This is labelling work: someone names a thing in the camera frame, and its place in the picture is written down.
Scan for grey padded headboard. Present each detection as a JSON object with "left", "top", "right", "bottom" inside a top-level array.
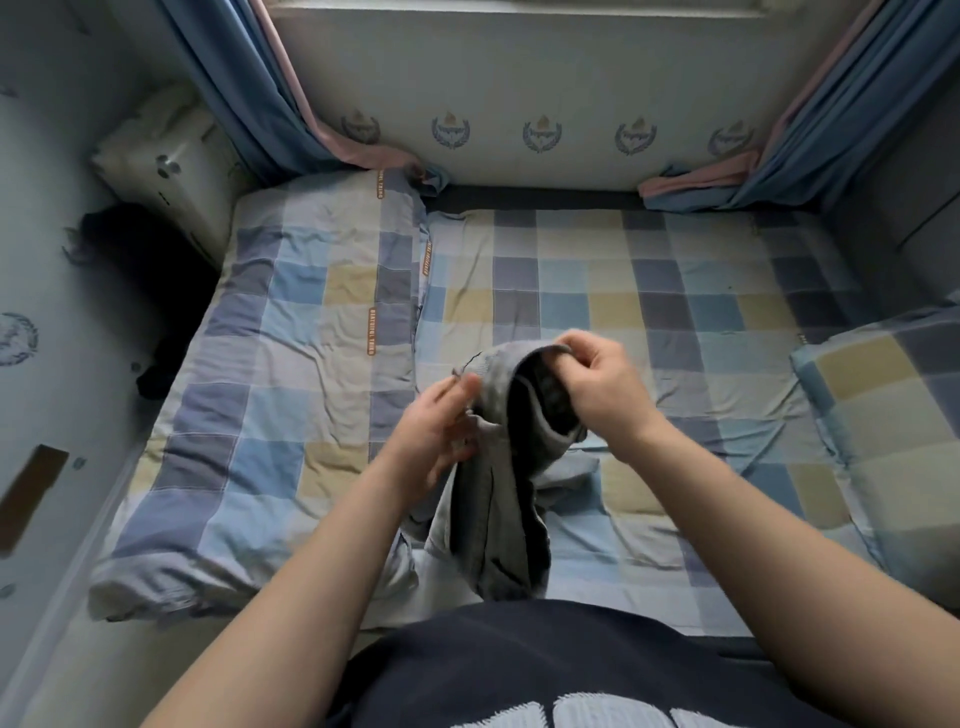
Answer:
[{"left": 829, "top": 102, "right": 960, "bottom": 327}]

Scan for person's dark shirt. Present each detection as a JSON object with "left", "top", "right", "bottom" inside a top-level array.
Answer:
[{"left": 322, "top": 600, "right": 852, "bottom": 728}]

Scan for bed with plaid sheet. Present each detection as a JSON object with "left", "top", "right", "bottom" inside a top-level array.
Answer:
[{"left": 87, "top": 168, "right": 960, "bottom": 642}]

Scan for blue curtain with pink lining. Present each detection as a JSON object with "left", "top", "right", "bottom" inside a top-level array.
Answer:
[
  {"left": 636, "top": 0, "right": 960, "bottom": 213},
  {"left": 157, "top": 0, "right": 455, "bottom": 197}
]

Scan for brown cardboard piece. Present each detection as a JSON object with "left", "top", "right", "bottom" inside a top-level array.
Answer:
[{"left": 0, "top": 444, "right": 72, "bottom": 558}]

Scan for white framed window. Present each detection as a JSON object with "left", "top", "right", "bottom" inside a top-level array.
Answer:
[{"left": 270, "top": 0, "right": 807, "bottom": 21}]

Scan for person's left forearm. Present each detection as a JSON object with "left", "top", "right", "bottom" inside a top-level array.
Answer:
[{"left": 142, "top": 480, "right": 440, "bottom": 728}]

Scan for grey denim jeans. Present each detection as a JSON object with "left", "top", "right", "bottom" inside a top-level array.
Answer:
[{"left": 424, "top": 339, "right": 591, "bottom": 602}]

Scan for plaid quilt with orange tags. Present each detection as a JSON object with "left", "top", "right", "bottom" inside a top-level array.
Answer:
[{"left": 87, "top": 168, "right": 432, "bottom": 626}]

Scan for plaid pillow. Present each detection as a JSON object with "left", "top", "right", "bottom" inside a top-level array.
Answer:
[{"left": 790, "top": 292, "right": 960, "bottom": 612}]

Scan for person's right forearm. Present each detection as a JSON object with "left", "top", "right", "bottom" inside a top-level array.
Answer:
[{"left": 622, "top": 412, "right": 960, "bottom": 728}]

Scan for person's left hand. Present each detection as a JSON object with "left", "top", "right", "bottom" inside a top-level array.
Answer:
[{"left": 370, "top": 375, "right": 486, "bottom": 515}]

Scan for person's right hand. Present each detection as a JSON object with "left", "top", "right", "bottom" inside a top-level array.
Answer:
[{"left": 541, "top": 330, "right": 665, "bottom": 462}]

